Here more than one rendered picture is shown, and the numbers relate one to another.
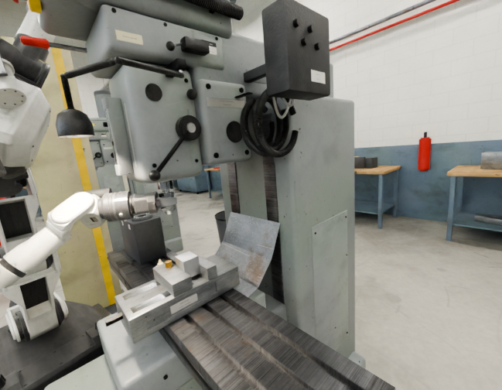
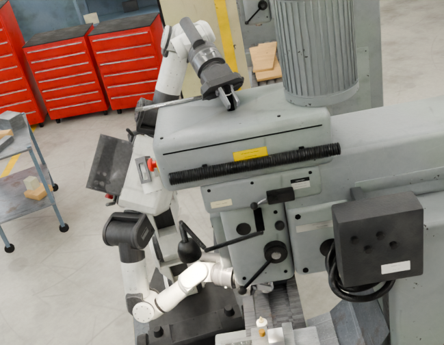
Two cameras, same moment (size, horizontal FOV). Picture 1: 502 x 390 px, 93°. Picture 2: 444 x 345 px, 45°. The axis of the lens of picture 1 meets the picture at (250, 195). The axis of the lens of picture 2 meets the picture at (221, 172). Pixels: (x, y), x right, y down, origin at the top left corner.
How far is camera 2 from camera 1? 131 cm
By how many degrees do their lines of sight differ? 47
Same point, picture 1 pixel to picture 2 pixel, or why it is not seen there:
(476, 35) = not seen: outside the picture
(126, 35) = (218, 202)
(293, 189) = (398, 317)
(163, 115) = (252, 243)
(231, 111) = (328, 230)
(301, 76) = (363, 275)
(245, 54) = (355, 168)
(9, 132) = (154, 207)
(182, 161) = (271, 272)
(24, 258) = (166, 304)
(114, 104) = (217, 222)
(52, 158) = not seen: hidden behind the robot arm
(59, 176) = not seen: hidden behind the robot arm
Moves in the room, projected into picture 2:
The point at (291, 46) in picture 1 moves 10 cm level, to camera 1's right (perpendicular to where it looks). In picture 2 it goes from (347, 258) to (386, 271)
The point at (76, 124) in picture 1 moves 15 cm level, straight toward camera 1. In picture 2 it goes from (188, 257) to (180, 293)
